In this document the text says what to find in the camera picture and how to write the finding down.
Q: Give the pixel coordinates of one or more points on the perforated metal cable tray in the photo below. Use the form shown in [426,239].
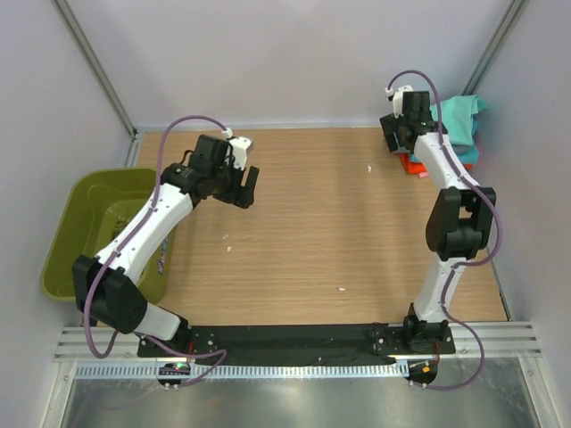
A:
[163,370]

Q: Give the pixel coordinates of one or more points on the olive green plastic basket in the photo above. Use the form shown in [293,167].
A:
[99,207]

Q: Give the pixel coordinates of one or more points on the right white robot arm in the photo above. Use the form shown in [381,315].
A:
[459,225]

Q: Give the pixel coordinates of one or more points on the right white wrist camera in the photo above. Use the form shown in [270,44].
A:
[396,96]

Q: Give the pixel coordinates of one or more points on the teal green t shirt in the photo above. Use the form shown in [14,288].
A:
[463,107]

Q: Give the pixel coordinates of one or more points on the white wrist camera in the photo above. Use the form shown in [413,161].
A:
[240,146]
[396,96]

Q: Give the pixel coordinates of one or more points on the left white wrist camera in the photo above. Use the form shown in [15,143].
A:
[240,146]

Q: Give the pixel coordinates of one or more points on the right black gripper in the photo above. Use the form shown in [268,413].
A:
[392,135]

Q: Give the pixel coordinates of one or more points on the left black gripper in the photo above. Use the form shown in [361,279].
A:
[238,189]

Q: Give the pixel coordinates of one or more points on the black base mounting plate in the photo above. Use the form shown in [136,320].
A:
[302,345]

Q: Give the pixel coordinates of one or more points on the folded grey t shirt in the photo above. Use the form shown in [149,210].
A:
[461,149]

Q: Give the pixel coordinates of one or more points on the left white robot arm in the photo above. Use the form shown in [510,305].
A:
[106,285]

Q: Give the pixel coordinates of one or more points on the folded orange t shirt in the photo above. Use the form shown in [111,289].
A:
[411,167]

